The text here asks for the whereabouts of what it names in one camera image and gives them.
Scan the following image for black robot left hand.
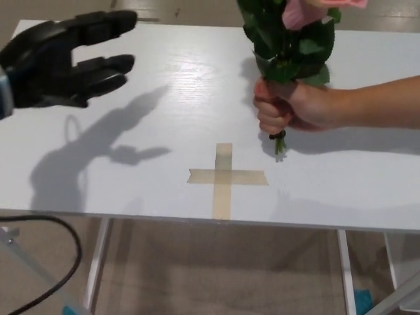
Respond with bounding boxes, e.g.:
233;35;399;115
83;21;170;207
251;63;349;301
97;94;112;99
0;9;138;110

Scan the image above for person's bare hand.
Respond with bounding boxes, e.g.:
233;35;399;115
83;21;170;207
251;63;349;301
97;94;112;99
253;77;333;135

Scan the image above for pink rose bouquet green stems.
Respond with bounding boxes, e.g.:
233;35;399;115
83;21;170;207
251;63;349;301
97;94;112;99
236;0;370;157

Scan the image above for person's bare forearm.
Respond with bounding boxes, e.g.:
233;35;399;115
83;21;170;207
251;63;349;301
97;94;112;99
327;73;420;131

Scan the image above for short beige tape strip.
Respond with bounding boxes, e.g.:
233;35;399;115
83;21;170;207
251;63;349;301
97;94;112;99
188;169;270;187

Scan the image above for long beige tape strip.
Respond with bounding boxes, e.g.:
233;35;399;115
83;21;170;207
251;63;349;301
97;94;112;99
212;142;233;221

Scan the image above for white table leg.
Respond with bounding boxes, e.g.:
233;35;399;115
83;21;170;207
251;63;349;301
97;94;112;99
337;229;358;315
383;231;400;293
83;218;112;315

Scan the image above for silver metal frame bar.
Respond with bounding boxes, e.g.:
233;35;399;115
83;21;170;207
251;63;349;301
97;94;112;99
0;226;76;315

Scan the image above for grey metal frame bar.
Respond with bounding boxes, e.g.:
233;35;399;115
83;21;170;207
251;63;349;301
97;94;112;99
370;265;420;315

